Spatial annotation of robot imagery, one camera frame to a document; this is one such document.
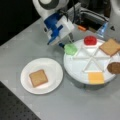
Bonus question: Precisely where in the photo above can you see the small orange block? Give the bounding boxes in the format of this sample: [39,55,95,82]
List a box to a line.
[78,26,86,31]

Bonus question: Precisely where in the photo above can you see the white divided round tray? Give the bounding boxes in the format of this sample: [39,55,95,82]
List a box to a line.
[64,39,120,85]

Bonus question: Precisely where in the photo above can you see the yellow cheese slice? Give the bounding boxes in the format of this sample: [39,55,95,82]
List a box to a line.
[88,72,104,85]

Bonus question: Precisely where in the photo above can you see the grey metal frame fixture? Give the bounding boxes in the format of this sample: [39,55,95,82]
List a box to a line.
[67,3,108,34]

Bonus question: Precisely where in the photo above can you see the white paper plate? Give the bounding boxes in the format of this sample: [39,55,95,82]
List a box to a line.
[21,58,63,94]

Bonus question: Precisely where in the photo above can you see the green lettuce piece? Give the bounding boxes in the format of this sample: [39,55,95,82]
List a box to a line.
[64,44,77,55]

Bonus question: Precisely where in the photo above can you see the brown round patty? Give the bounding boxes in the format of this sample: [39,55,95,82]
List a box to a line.
[107,62,120,74]

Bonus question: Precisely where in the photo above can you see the brown toast slice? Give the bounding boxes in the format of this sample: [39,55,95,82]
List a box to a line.
[29,70,48,87]
[99,39,120,56]

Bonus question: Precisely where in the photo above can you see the red tomato piece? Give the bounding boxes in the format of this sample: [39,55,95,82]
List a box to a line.
[84,36,97,45]

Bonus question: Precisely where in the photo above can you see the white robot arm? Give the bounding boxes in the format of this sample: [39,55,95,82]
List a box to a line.
[32,0,74,45]

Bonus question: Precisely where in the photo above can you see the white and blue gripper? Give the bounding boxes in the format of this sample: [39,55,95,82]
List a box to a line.
[44,13,74,49]

